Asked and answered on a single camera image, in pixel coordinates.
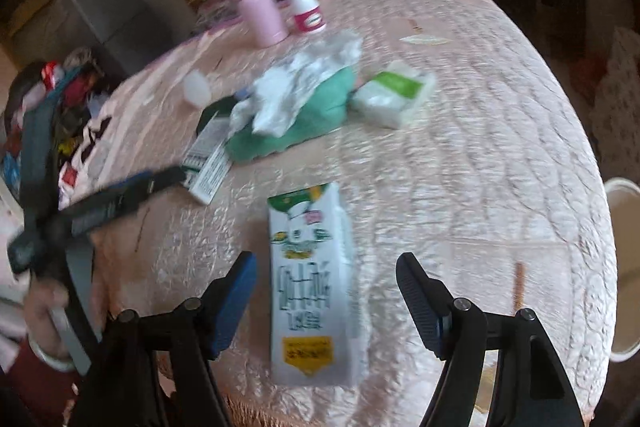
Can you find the green towel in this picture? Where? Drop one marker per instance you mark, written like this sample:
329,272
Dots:
320,107

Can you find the pink thermos bottle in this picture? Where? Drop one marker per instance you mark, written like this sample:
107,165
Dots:
260,12

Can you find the white plastic bag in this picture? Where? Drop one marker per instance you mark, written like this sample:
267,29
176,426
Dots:
285,92

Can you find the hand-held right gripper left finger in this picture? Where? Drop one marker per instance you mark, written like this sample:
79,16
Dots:
232,307

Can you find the white bangle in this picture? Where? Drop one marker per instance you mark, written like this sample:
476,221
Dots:
50,357

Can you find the dark green snack packet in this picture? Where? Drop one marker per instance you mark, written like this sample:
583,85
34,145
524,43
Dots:
212,109

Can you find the small translucent plastic cup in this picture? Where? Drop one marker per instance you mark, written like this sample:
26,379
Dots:
196,89

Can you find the tissue packet with green label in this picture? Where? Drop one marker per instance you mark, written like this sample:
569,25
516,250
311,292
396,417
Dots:
390,102

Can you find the white printed tube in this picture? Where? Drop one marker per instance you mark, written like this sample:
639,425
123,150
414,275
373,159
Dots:
210,177

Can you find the cream floral sofa cover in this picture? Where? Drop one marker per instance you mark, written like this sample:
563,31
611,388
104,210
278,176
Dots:
620,82

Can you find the white milk carton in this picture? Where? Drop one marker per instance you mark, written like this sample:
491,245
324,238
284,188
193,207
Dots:
305,287

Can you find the white pill bottle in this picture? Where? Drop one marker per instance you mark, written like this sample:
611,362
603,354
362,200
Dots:
305,12

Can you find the person's left hand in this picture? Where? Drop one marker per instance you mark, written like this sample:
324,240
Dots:
42,312

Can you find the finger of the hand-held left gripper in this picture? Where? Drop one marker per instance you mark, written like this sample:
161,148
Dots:
40,157
125,194

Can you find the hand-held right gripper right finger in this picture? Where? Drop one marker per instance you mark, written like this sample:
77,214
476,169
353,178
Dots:
420,302

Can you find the grey metal cabinet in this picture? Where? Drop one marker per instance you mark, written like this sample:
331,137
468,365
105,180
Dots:
120,7

